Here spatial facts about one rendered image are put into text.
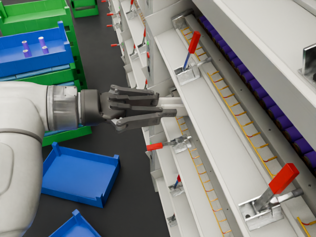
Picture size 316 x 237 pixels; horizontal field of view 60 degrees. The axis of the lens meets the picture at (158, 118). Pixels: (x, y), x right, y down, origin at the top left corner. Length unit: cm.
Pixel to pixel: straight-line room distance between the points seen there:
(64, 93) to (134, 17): 70
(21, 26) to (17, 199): 102
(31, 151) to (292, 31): 41
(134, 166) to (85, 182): 21
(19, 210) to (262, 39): 39
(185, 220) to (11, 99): 50
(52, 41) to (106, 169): 59
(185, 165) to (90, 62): 135
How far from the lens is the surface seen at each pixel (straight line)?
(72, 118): 54
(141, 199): 112
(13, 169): 47
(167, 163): 85
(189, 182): 59
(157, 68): 70
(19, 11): 157
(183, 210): 77
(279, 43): 24
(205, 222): 55
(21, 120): 52
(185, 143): 62
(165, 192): 101
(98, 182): 118
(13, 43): 128
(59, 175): 124
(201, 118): 43
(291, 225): 34
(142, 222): 108
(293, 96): 21
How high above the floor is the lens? 98
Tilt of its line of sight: 45 degrees down
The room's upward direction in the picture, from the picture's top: straight up
